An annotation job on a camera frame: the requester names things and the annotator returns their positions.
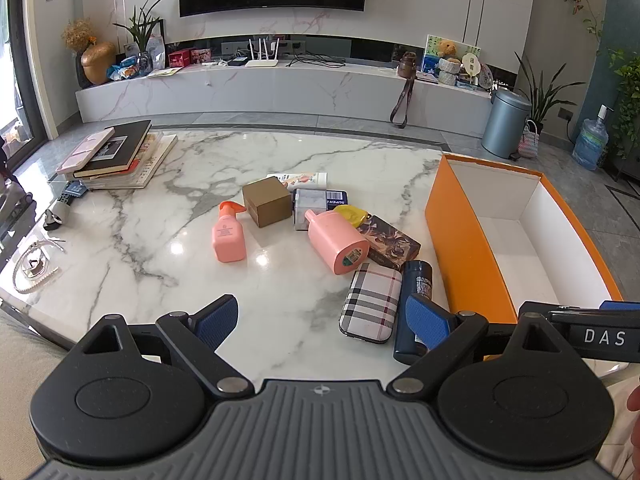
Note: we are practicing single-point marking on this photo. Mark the pink box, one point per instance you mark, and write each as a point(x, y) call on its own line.
point(201, 56)

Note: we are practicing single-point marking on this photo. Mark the white marble tv console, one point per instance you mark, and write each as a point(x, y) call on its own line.
point(280, 92)

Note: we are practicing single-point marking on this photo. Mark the white plastic bag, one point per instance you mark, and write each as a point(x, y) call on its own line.
point(156, 55)

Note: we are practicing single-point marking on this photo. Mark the colourful picture board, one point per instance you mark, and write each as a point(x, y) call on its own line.
point(452, 50)

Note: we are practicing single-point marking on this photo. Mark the blue grey trash can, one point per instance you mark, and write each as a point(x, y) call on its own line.
point(502, 122)

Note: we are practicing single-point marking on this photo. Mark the plaid case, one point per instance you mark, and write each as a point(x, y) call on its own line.
point(371, 305)

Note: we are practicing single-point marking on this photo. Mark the green plant in glass vase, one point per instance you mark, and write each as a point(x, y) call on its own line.
point(142, 35)

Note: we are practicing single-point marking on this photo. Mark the white grey box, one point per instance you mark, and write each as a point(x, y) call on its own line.
point(309, 205)

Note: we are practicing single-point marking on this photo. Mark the white squeeze tube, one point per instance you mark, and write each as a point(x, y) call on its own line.
point(295, 179)

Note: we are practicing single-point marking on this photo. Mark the gold vase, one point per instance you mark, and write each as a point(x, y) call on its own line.
point(99, 65)

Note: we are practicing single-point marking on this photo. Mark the black book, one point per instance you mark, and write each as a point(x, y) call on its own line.
point(127, 147)

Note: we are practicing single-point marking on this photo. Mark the orange cardboard box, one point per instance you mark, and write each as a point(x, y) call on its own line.
point(465, 255)

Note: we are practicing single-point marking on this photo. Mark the brown cardboard box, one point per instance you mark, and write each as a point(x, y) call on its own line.
point(270, 205)

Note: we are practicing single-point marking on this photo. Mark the remote control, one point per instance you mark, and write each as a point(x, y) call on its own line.
point(74, 192)

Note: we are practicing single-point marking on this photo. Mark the long leaf potted plant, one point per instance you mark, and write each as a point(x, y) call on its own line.
point(542, 95)

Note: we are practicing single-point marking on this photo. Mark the grey small gadget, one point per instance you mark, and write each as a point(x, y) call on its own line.
point(55, 217)

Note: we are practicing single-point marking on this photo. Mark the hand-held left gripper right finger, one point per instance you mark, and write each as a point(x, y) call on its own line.
point(427, 322)

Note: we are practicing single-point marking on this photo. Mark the blue water jug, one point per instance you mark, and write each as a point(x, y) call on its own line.
point(590, 142)

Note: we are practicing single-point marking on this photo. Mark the dark grey cabinet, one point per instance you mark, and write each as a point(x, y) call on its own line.
point(631, 167)

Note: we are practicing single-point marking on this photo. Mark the beige cloth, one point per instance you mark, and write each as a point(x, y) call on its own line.
point(20, 360)

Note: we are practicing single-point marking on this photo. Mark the white router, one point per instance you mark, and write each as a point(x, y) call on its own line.
point(261, 62)

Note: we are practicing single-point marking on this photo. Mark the snack packets pile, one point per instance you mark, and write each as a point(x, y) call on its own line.
point(122, 70)

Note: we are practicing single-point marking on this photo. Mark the yellow round lid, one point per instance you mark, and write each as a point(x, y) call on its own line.
point(352, 215)

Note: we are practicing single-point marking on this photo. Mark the round white hand fan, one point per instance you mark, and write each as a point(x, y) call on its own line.
point(471, 67)

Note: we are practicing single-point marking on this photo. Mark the woven checkered bag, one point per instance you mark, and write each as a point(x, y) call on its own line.
point(529, 142)

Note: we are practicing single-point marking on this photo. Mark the person's right hand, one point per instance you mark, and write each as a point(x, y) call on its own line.
point(635, 420)

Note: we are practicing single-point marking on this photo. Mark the floral patterned box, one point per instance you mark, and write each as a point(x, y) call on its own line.
point(392, 247)

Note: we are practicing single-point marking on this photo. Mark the wall socket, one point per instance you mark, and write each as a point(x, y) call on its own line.
point(566, 114)

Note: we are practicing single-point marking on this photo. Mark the white magazine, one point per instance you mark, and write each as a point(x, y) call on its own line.
point(150, 165)

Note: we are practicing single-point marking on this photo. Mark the small pink spray bottle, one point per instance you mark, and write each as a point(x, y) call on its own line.
point(229, 237)

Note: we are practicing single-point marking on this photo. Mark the red box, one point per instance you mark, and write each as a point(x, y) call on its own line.
point(179, 58)

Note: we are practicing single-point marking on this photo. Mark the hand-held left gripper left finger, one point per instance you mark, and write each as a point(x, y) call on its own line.
point(216, 320)

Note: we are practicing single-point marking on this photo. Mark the large pink bottle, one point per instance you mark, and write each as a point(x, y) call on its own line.
point(337, 245)

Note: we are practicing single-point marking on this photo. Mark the pink notebook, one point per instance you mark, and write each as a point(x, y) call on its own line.
point(85, 152)

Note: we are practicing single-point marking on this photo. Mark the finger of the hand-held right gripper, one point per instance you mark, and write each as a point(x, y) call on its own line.
point(590, 317)

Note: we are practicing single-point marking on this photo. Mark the dried flowers in dark vase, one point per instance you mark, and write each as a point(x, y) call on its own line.
point(77, 35)

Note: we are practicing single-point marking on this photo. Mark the bushy green vine plant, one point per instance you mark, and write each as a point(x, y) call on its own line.
point(627, 105)

